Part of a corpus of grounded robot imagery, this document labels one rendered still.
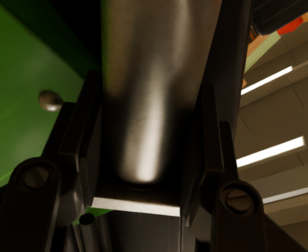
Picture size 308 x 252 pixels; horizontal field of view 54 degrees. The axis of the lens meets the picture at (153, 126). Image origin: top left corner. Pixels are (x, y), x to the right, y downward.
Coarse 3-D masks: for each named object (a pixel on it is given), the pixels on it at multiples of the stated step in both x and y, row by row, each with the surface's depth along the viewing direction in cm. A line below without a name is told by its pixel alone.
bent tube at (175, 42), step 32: (128, 0) 6; (160, 0) 6; (192, 0) 6; (128, 32) 7; (160, 32) 7; (192, 32) 7; (128, 64) 7; (160, 64) 7; (192, 64) 8; (128, 96) 8; (160, 96) 8; (192, 96) 9; (128, 128) 9; (160, 128) 9; (128, 160) 10; (160, 160) 10; (96, 192) 11; (128, 192) 11; (160, 192) 11
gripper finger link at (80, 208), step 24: (96, 72) 10; (96, 96) 10; (72, 120) 9; (96, 120) 9; (48, 144) 9; (72, 144) 8; (96, 144) 10; (72, 168) 8; (96, 168) 10; (0, 192) 8; (72, 192) 8; (72, 216) 9
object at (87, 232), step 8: (88, 216) 19; (104, 216) 20; (72, 224) 19; (80, 224) 18; (88, 224) 18; (96, 224) 21; (104, 224) 21; (72, 232) 20; (80, 232) 22; (88, 232) 18; (96, 232) 19; (104, 232) 21; (72, 240) 20; (80, 240) 22; (88, 240) 19; (96, 240) 19; (104, 240) 22; (72, 248) 20; (80, 248) 23; (88, 248) 19; (96, 248) 20; (104, 248) 22; (112, 248) 23
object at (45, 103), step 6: (42, 96) 13; (48, 96) 13; (54, 96) 13; (60, 96) 13; (42, 102) 13; (48, 102) 13; (54, 102) 13; (60, 102) 13; (48, 108) 13; (54, 108) 13; (60, 108) 13
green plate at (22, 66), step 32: (0, 0) 10; (32, 0) 14; (0, 32) 11; (32, 32) 11; (64, 32) 14; (0, 64) 12; (32, 64) 12; (64, 64) 12; (96, 64) 15; (0, 96) 13; (32, 96) 13; (64, 96) 13; (0, 128) 15; (32, 128) 14; (0, 160) 16
